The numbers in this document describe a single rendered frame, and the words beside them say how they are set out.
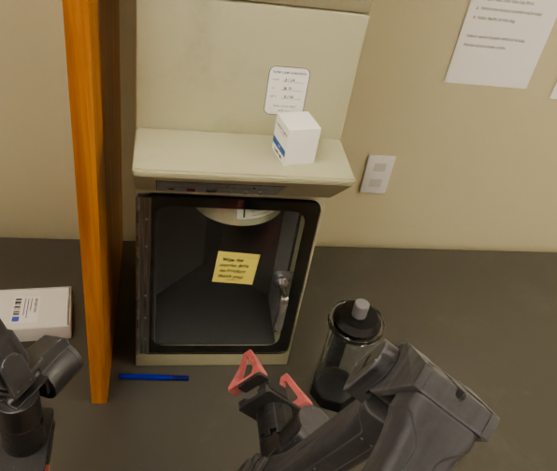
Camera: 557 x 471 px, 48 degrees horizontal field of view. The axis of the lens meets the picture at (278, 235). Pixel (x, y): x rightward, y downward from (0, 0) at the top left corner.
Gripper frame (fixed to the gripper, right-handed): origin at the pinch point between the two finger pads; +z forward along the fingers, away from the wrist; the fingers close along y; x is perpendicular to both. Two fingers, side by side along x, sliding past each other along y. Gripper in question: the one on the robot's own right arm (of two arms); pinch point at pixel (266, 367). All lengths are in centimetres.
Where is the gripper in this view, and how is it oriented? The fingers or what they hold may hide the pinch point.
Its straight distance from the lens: 109.3
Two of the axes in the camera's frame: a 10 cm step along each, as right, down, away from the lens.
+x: -7.6, 5.6, 3.3
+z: -1.3, -6.3, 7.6
